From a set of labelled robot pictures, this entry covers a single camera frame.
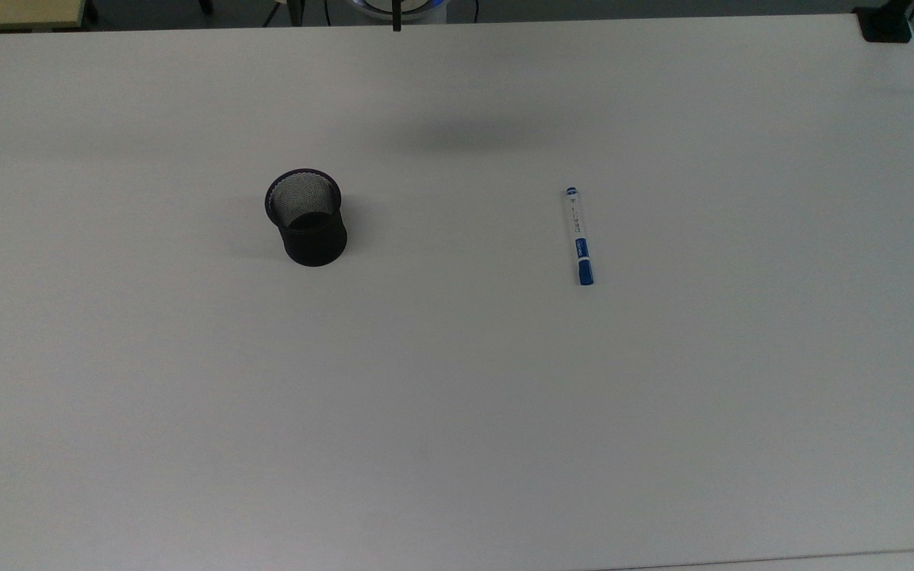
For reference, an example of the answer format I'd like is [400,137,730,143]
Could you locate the white robot base blue ring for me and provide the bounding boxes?
[344,0,451,25]

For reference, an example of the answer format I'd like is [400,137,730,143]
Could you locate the beige wooden table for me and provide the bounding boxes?
[0,0,86,34]

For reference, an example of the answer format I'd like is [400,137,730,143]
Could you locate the black stand legs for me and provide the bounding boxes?
[263,0,332,29]

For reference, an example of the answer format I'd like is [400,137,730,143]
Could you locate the black table clamp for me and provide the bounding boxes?
[853,0,914,44]

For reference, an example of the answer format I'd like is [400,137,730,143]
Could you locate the black mesh pen cup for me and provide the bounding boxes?
[264,168,348,267]

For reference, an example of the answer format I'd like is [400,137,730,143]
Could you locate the blue and white marker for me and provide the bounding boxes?
[564,186,595,286]

